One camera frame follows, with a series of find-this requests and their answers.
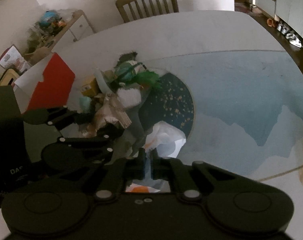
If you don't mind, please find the white plastic bag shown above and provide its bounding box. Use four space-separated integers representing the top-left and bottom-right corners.
125 121 186 193

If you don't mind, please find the silver foil snack packet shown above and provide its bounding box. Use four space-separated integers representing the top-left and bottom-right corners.
80 93 132 138

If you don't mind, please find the red and white cardboard box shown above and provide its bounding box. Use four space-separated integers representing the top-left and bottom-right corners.
14 53 75 113

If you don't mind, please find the yellow small box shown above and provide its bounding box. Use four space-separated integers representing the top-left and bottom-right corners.
80 75 100 98

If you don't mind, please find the yellow tissue box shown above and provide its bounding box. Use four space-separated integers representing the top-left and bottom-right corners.
0 69 20 87

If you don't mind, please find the white fluffy item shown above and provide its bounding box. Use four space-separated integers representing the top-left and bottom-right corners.
116 88 142 109

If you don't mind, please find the red white printed bag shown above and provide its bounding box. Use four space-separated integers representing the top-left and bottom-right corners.
0 45 31 75

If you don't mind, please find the white cabinet with wood top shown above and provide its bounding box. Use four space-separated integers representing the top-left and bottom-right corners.
23 10 96 66

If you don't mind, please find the brown wooden chair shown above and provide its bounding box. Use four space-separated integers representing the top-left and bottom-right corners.
115 0 179 23

